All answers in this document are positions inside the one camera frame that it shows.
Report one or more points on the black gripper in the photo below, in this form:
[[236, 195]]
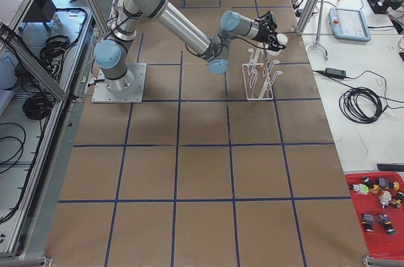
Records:
[[262, 35]]

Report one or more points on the white ikea cup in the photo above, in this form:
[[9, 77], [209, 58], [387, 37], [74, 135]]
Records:
[[278, 44]]

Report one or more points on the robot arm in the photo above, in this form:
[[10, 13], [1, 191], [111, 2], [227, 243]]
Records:
[[110, 54]]

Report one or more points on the black power adapter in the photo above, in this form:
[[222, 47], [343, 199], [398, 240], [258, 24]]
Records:
[[335, 73]]

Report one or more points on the teach pendant tablet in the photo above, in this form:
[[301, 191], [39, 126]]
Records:
[[348, 24]]

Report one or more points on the red parts tray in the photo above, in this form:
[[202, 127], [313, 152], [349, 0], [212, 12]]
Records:
[[378, 201]]

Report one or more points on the white wire cup rack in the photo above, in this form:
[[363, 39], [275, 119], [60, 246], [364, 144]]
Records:
[[259, 75]]

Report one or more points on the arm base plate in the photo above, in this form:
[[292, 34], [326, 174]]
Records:
[[130, 88], [116, 7]]

